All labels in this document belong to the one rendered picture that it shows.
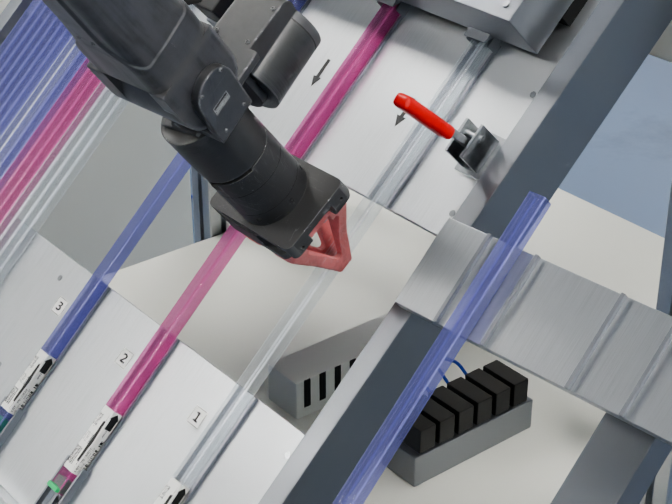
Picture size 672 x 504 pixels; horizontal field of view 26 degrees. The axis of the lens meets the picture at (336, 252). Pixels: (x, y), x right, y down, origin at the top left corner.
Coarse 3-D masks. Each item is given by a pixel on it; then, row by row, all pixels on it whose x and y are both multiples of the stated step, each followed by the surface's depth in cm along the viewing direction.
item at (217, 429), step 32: (480, 64) 115; (448, 96) 114; (416, 128) 114; (384, 192) 114; (352, 224) 114; (320, 288) 113; (288, 320) 113; (256, 384) 113; (224, 416) 112; (192, 448) 113; (192, 480) 112
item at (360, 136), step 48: (336, 0) 128; (336, 48) 125; (384, 48) 122; (432, 48) 119; (288, 96) 126; (384, 96) 119; (432, 96) 116; (480, 96) 114; (528, 96) 111; (336, 144) 120; (384, 144) 117; (432, 144) 114; (432, 192) 112
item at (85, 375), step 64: (64, 256) 133; (0, 320) 134; (128, 320) 125; (0, 384) 130; (64, 384) 126; (192, 384) 117; (0, 448) 127; (64, 448) 122; (128, 448) 118; (256, 448) 111
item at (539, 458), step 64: (192, 256) 181; (256, 256) 181; (384, 256) 181; (576, 256) 181; (640, 256) 181; (192, 320) 167; (256, 320) 167; (320, 320) 167; (512, 448) 146; (576, 448) 146
